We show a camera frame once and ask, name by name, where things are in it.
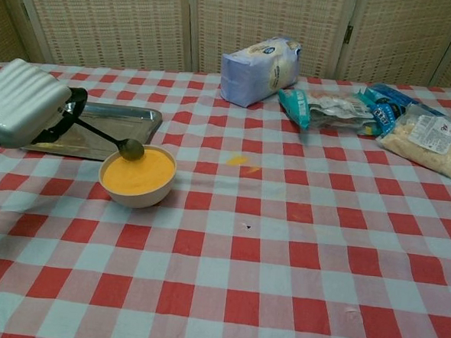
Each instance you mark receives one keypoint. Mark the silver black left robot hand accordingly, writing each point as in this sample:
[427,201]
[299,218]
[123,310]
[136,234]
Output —
[22,103]

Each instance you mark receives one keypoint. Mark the dark metal spoon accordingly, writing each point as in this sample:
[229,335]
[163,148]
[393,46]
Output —
[132,150]

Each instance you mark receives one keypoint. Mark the yellow round bowl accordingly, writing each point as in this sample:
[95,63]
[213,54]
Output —
[137,175]

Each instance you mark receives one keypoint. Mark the bowl of yellow powder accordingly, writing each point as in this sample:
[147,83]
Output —
[139,200]

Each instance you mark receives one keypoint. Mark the rectangular stainless steel tray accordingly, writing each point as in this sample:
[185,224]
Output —
[129,117]

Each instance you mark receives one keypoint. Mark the woven bamboo folding screen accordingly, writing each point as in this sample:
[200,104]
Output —
[104,16]

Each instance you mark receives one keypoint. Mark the lavender flour bag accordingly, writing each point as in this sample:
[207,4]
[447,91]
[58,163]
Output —
[246,78]

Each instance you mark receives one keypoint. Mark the teal frozen food bag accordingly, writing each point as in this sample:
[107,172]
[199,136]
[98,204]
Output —
[294,104]

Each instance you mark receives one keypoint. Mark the red white checked tablecloth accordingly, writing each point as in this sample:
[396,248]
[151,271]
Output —
[241,285]

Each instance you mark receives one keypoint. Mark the blue food package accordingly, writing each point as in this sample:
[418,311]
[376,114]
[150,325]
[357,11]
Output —
[387,98]

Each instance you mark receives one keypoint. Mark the clear bag of pale food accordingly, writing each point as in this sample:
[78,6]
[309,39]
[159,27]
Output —
[422,150]

